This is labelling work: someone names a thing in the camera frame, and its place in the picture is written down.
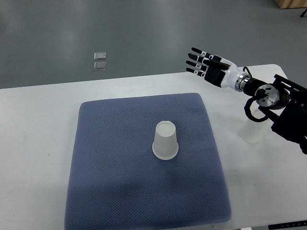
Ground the white paper cup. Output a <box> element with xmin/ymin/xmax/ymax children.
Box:
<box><xmin>152</xmin><ymin>121</ymin><xmax>178</xmax><ymax>161</ymax></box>
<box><xmin>239</xmin><ymin>118</ymin><xmax>268</xmax><ymax>143</ymax></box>

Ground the lower metal floor plate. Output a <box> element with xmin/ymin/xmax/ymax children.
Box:
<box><xmin>94</xmin><ymin>61</ymin><xmax>106</xmax><ymax>70</ymax></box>

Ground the wooden box corner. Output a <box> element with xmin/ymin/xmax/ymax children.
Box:
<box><xmin>274</xmin><ymin>0</ymin><xmax>307</xmax><ymax>9</ymax></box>

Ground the black tripod leg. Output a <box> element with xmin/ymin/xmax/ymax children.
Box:
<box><xmin>300</xmin><ymin>9</ymin><xmax>307</xmax><ymax>18</ymax></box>

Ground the metal floor plate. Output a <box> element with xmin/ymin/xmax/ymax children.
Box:
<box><xmin>94</xmin><ymin>61</ymin><xmax>106</xmax><ymax>70</ymax></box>
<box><xmin>94</xmin><ymin>52</ymin><xmax>106</xmax><ymax>60</ymax></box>

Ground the upper metal floor plate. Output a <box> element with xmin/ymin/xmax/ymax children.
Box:
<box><xmin>94</xmin><ymin>52</ymin><xmax>106</xmax><ymax>60</ymax></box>

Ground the black table control panel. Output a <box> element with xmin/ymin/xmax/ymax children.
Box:
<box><xmin>268</xmin><ymin>220</ymin><xmax>307</xmax><ymax>230</ymax></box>

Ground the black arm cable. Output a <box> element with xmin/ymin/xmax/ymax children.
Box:
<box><xmin>244</xmin><ymin>96</ymin><xmax>269</xmax><ymax>123</ymax></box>

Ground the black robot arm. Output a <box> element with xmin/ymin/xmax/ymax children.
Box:
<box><xmin>186</xmin><ymin>47</ymin><xmax>307</xmax><ymax>153</ymax></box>

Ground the blue grey cushion mat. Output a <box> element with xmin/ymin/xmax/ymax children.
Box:
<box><xmin>65</xmin><ymin>93</ymin><xmax>231</xmax><ymax>230</ymax></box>

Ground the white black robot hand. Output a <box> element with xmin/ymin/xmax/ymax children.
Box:
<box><xmin>186</xmin><ymin>47</ymin><xmax>240</xmax><ymax>88</ymax></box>

